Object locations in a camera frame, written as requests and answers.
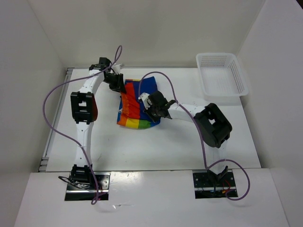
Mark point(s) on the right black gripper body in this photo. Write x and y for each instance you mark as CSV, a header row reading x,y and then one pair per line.
x,y
153,112

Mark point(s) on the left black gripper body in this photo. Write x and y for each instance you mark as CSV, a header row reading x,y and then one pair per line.
x,y
114,80

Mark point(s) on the rainbow striped shorts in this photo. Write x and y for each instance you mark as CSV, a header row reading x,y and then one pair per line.
x,y
131,112

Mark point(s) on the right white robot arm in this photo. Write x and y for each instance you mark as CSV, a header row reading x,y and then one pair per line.
x,y
213,128

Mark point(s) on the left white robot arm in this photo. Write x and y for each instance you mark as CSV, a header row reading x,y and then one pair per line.
x,y
85,112

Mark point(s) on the white plastic basket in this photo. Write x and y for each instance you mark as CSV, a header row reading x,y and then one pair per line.
x,y
221,77

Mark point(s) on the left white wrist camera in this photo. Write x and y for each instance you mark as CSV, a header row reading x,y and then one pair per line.
x,y
116,68

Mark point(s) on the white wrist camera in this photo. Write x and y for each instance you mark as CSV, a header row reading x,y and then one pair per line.
x,y
116,68
144,98

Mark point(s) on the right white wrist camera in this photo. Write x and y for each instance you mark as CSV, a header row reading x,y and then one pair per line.
x,y
144,98

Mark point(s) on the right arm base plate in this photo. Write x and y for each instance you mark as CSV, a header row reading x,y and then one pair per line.
x,y
206,185

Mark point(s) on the aluminium table edge rail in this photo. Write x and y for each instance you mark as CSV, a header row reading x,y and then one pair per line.
x,y
61,90

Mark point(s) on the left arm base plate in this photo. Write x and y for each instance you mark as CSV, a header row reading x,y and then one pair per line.
x,y
84,191

